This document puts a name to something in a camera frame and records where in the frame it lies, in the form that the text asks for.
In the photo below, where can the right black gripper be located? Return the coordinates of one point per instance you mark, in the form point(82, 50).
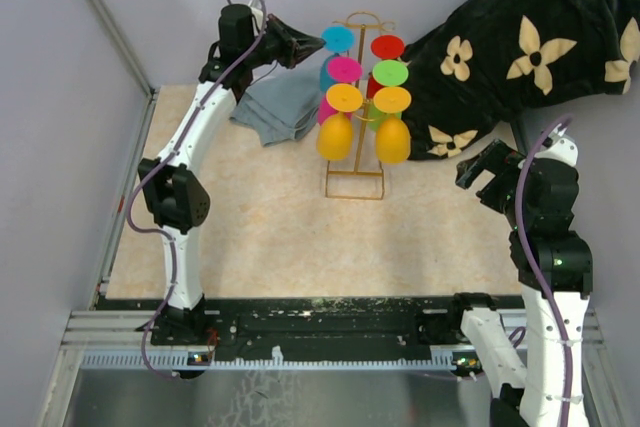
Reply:
point(499, 158)

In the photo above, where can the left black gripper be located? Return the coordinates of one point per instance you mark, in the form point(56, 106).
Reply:
point(296, 45)

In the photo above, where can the blue plastic wine glass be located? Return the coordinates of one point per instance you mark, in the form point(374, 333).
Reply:
point(338, 40)

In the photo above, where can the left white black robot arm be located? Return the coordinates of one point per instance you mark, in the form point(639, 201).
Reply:
point(177, 201)

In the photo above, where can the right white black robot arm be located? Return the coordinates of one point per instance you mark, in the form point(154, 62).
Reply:
point(555, 272)

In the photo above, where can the pink plastic wine glass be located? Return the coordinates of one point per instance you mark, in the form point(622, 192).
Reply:
point(335, 69)

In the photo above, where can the red plastic wine glass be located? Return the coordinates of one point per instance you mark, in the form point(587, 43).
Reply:
point(387, 48)

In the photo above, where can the green plastic wine glass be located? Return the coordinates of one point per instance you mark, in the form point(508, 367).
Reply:
point(386, 92)

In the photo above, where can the left orange plastic wine glass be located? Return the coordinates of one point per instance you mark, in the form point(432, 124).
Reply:
point(335, 136)

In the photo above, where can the orange plastic wine glass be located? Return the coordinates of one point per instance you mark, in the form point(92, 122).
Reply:
point(392, 140)
point(335, 136)

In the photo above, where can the right orange plastic wine glass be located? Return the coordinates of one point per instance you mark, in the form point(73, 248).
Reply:
point(392, 140)

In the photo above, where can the grey folded cloth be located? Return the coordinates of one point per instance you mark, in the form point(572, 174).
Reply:
point(281, 108)

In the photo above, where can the black floral blanket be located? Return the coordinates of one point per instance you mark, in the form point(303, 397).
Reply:
point(491, 60)

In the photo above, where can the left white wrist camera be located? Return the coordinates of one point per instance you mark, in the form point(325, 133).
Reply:
point(257, 11)

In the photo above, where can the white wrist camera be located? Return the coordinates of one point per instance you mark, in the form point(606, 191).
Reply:
point(257, 11)
point(560, 147)

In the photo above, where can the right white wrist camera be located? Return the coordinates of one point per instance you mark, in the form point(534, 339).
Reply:
point(560, 147)

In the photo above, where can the gold wire glass rack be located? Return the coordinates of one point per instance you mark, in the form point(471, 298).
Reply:
point(362, 22)

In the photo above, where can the aluminium frame rail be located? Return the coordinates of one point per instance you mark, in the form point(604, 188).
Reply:
point(122, 46)

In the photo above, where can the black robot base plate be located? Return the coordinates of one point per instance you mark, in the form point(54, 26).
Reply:
point(321, 329)

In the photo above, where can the white slotted cable duct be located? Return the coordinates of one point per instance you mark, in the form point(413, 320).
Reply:
point(193, 360)

